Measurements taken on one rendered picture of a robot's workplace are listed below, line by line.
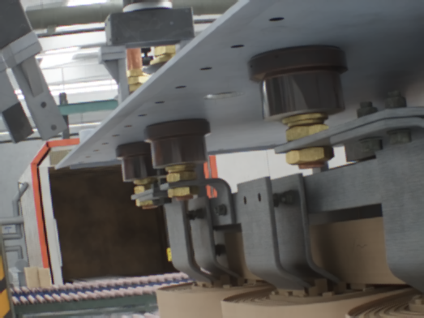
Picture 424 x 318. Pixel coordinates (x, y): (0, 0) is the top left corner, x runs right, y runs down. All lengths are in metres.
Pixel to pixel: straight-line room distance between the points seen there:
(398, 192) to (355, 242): 0.34
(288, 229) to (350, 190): 0.20
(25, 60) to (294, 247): 0.54
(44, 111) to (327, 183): 0.42
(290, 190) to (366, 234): 0.14
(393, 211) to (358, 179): 0.19
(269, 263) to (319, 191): 0.12
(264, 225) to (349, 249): 0.12
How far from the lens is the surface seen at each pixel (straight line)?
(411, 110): 0.75
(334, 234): 1.22
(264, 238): 1.19
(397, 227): 0.84
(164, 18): 1.35
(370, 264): 1.12
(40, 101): 0.84
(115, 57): 1.33
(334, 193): 1.09
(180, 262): 1.64
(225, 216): 1.49
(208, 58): 0.94
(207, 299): 1.50
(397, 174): 0.83
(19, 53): 0.81
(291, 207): 1.21
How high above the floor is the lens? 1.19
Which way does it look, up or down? 4 degrees up
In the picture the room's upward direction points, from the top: 7 degrees counter-clockwise
